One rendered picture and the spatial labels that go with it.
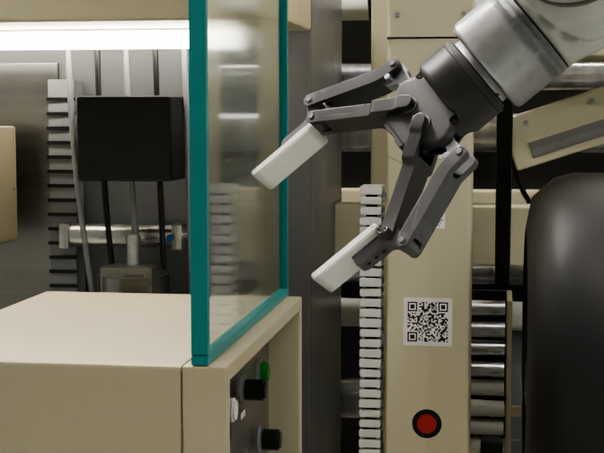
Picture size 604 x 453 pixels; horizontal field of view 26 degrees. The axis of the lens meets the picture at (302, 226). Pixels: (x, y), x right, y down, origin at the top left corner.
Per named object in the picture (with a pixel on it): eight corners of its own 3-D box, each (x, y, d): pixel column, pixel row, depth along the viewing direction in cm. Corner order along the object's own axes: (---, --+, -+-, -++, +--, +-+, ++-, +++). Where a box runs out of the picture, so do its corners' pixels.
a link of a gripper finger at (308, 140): (312, 127, 117) (308, 121, 117) (253, 176, 118) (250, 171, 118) (329, 142, 119) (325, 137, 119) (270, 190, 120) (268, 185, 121)
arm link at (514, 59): (527, 25, 116) (475, 69, 117) (484, -32, 109) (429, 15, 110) (581, 86, 110) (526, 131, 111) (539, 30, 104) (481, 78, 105)
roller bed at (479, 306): (403, 457, 244) (404, 298, 242) (408, 437, 259) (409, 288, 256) (510, 461, 241) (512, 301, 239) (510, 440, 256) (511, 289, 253)
